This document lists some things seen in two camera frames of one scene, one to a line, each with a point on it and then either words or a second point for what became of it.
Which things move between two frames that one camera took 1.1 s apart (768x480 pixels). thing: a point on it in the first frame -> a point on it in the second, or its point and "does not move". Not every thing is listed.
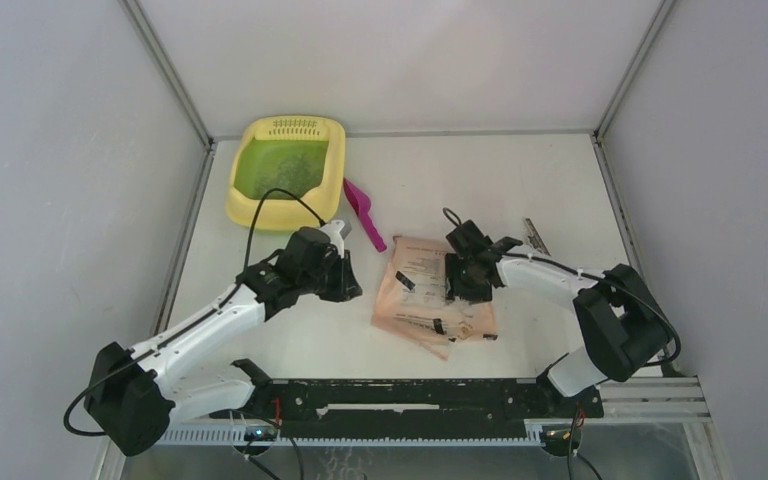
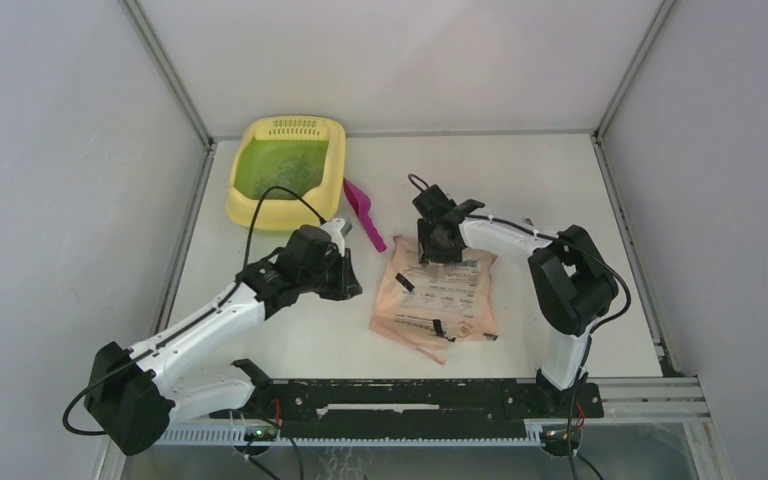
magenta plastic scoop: [360, 201] does not move
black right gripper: [455, 287] -> [426, 251]
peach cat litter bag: [413, 302] does not move
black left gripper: [347, 287] does not move
